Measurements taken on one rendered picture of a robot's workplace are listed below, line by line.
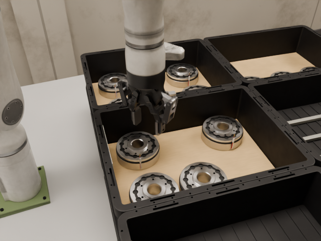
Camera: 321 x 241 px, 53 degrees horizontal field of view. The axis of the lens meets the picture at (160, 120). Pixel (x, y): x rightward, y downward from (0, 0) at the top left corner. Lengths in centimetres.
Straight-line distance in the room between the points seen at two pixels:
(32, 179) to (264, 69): 81
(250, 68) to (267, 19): 196
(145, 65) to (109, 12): 185
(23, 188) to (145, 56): 47
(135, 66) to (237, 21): 238
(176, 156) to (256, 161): 19
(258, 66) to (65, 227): 81
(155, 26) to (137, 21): 3
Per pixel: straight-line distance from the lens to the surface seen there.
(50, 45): 228
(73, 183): 93
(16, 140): 77
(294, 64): 124
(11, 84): 68
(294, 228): 71
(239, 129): 83
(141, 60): 58
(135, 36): 56
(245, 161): 80
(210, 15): 276
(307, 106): 104
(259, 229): 69
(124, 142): 78
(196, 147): 81
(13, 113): 70
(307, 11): 340
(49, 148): 105
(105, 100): 98
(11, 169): 81
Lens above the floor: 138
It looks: 39 degrees down
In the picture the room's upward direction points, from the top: straight up
